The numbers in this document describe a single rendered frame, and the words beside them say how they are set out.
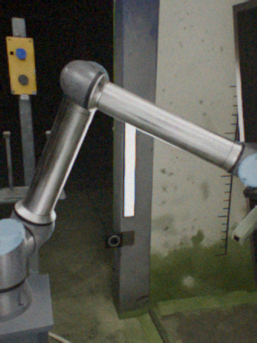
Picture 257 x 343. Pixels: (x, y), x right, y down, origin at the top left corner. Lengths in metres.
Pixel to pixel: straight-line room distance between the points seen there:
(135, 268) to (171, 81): 1.07
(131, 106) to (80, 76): 0.16
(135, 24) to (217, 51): 0.46
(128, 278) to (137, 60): 1.21
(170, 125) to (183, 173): 1.08
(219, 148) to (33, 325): 0.78
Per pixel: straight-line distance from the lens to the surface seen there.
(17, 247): 1.26
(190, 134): 1.03
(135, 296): 2.31
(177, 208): 2.14
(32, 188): 1.34
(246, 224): 1.40
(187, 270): 2.34
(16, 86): 1.99
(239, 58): 1.52
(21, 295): 1.34
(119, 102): 1.04
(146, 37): 1.94
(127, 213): 2.02
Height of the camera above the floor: 1.41
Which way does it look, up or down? 15 degrees down
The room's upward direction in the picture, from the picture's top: 1 degrees clockwise
